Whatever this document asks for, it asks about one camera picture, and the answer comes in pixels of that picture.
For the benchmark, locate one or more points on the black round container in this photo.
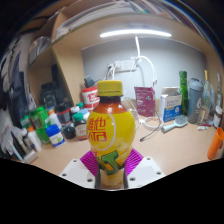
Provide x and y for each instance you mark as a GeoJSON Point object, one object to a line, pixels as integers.
{"type": "Point", "coordinates": [69, 131]}

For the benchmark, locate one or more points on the white bottle with blue cap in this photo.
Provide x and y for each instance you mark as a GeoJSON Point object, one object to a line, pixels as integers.
{"type": "Point", "coordinates": [55, 136]}

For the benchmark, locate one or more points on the orange plastic cup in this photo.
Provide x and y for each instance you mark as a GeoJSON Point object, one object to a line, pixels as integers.
{"type": "Point", "coordinates": [216, 145]}

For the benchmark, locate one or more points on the white wall power strip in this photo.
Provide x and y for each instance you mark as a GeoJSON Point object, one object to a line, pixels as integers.
{"type": "Point", "coordinates": [125, 65]}

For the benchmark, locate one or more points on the hanging clothes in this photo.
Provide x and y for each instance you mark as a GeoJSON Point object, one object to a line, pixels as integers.
{"type": "Point", "coordinates": [15, 90]}

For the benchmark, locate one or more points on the brown jar with white lid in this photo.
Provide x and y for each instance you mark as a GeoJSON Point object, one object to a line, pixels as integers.
{"type": "Point", "coordinates": [218, 117]}

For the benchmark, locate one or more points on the white bottle with orange cap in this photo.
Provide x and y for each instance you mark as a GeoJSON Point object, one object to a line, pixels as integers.
{"type": "Point", "coordinates": [34, 140]}

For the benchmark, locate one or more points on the grey shaker bottle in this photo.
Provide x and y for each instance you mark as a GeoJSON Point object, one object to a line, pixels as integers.
{"type": "Point", "coordinates": [195, 101]}

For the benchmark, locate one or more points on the white tube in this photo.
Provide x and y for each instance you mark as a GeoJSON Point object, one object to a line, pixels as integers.
{"type": "Point", "coordinates": [202, 127]}

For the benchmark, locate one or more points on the dark jar with green lid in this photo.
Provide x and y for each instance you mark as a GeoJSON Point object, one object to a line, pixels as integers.
{"type": "Point", "coordinates": [80, 128]}

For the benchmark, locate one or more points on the red and white jar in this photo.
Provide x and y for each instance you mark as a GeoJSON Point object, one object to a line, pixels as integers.
{"type": "Point", "coordinates": [90, 98]}

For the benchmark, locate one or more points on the silver can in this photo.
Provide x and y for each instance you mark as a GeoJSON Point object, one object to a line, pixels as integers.
{"type": "Point", "coordinates": [30, 156]}

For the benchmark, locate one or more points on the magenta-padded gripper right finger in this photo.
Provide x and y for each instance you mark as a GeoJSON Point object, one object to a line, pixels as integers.
{"type": "Point", "coordinates": [146, 171]}

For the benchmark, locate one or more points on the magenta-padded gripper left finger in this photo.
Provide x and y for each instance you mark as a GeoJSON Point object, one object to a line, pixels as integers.
{"type": "Point", "coordinates": [76, 171]}

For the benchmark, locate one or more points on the yellow drink bottle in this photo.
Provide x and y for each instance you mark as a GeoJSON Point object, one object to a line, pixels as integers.
{"type": "Point", "coordinates": [111, 133]}

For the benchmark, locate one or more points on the clear glass bottle white cap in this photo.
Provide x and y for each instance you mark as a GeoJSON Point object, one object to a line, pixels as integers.
{"type": "Point", "coordinates": [218, 93]}

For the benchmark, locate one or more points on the clear bottle with yellow cap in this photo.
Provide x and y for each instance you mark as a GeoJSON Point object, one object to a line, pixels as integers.
{"type": "Point", "coordinates": [207, 90]}

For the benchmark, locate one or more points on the green plastic container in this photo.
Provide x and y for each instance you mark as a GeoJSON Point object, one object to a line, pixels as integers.
{"type": "Point", "coordinates": [40, 121]}

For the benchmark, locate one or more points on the white LED light bar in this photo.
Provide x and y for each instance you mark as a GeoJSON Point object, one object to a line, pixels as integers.
{"type": "Point", "coordinates": [135, 33]}

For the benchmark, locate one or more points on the green glass bottle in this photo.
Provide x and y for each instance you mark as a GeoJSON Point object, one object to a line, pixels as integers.
{"type": "Point", "coordinates": [183, 93]}

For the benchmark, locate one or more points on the maroon pouch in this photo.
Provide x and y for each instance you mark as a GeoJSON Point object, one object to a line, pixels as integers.
{"type": "Point", "coordinates": [145, 101]}

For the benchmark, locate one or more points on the light blue hairbrush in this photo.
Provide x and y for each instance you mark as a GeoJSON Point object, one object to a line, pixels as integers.
{"type": "Point", "coordinates": [178, 122]}

